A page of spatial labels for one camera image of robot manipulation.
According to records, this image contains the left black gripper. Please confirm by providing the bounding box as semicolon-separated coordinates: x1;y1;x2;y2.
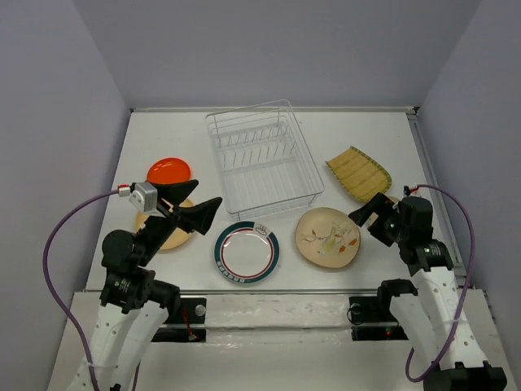
137;178;223;264

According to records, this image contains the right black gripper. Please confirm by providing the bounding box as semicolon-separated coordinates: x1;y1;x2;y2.
348;191;409;246

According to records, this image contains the beige plate with leaf design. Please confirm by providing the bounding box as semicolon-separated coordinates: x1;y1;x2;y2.
295;207;361;269

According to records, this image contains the white plate with green rim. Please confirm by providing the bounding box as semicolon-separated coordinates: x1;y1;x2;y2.
213;221;280;285

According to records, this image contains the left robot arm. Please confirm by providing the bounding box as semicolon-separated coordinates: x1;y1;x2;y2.
69;180;222;390

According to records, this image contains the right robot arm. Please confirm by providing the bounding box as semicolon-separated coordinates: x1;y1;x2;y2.
349;193;507;390

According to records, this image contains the small cream plate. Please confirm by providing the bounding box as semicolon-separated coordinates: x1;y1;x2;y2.
387;195;399;204

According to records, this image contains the yellow bamboo-pattern rectangular plate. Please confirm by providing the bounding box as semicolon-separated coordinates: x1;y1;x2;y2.
326;146;392;204

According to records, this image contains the tan round plate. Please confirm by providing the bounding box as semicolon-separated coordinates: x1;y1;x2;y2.
135;210;191;252

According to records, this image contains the orange translucent plate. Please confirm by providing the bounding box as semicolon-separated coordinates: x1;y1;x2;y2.
147;157;191;185

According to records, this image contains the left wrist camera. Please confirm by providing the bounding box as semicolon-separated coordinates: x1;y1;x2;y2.
129;182;158;215

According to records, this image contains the white wire dish rack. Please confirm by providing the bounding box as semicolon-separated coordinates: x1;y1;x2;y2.
205;99;325;222

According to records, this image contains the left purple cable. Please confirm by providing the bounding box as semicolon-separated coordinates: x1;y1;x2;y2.
42;184;142;391

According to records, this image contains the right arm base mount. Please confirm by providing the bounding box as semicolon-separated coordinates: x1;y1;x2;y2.
346;296;408;342

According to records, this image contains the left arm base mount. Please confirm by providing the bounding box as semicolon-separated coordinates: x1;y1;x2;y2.
151;296;207;343

